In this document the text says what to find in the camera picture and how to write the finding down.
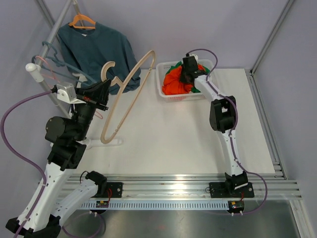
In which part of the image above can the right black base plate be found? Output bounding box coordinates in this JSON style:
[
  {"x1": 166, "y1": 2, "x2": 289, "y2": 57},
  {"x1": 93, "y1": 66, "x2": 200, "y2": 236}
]
[{"x1": 209, "y1": 182, "x2": 255, "y2": 198}]

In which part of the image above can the pink wire hanger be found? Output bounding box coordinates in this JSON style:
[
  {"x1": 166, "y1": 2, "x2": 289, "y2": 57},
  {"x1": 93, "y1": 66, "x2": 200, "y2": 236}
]
[{"x1": 31, "y1": 55, "x2": 104, "y2": 120}]

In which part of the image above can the white plastic basket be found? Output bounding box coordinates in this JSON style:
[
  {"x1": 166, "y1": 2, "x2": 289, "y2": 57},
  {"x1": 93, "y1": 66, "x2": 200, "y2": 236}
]
[{"x1": 156, "y1": 61, "x2": 205, "y2": 102}]

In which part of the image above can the blue grey t shirt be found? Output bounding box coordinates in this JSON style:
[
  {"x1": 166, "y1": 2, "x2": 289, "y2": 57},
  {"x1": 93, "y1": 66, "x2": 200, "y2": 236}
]
[{"x1": 58, "y1": 22, "x2": 137, "y2": 81}]

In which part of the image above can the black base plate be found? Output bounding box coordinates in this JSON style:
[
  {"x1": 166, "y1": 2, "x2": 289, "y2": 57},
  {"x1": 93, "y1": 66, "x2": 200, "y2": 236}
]
[
  {"x1": 101, "y1": 182, "x2": 123, "y2": 199},
  {"x1": 209, "y1": 182, "x2": 255, "y2": 198}
]

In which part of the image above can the beige hanger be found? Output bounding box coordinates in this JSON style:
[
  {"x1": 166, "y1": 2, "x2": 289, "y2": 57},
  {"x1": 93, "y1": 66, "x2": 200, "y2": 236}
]
[{"x1": 100, "y1": 50, "x2": 156, "y2": 145}]

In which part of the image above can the orange t shirt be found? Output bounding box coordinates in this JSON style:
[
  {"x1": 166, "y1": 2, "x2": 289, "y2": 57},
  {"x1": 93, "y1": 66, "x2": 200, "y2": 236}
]
[{"x1": 161, "y1": 63, "x2": 209, "y2": 96}]

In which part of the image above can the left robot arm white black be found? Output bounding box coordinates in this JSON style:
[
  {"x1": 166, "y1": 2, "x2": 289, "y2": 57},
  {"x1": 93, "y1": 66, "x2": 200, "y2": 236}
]
[{"x1": 0, "y1": 80, "x2": 110, "y2": 238}]

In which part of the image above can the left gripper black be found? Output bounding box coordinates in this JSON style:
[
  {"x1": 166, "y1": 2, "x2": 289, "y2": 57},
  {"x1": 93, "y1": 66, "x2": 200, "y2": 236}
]
[{"x1": 72, "y1": 78, "x2": 111, "y2": 140}]

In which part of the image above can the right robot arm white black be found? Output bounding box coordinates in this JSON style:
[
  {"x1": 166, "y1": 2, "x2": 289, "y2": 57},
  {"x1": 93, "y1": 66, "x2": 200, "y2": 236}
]
[{"x1": 180, "y1": 53, "x2": 248, "y2": 197}]

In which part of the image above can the white slotted cable duct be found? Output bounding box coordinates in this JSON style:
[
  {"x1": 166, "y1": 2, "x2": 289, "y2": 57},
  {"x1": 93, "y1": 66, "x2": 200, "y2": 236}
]
[{"x1": 79, "y1": 200, "x2": 229, "y2": 211}]

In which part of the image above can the aluminium mounting rail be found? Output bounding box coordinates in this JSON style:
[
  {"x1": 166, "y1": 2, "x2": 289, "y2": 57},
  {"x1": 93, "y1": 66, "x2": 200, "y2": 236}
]
[{"x1": 39, "y1": 173, "x2": 303, "y2": 200}]

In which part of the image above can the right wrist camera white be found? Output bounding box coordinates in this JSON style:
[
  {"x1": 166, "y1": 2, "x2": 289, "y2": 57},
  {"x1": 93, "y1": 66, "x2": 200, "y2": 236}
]
[{"x1": 186, "y1": 53, "x2": 199, "y2": 61}]

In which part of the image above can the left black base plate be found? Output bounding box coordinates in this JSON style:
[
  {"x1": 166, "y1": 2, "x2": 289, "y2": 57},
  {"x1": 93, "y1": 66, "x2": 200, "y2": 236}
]
[{"x1": 101, "y1": 182, "x2": 123, "y2": 199}]

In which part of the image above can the orange hanger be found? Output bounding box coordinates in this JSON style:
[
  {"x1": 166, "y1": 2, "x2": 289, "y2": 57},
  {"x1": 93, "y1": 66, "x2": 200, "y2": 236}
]
[{"x1": 68, "y1": 14, "x2": 96, "y2": 29}]

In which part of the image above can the green t shirt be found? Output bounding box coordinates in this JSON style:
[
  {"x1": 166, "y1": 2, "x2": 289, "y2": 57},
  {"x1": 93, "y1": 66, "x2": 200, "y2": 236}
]
[{"x1": 165, "y1": 60, "x2": 211, "y2": 94}]

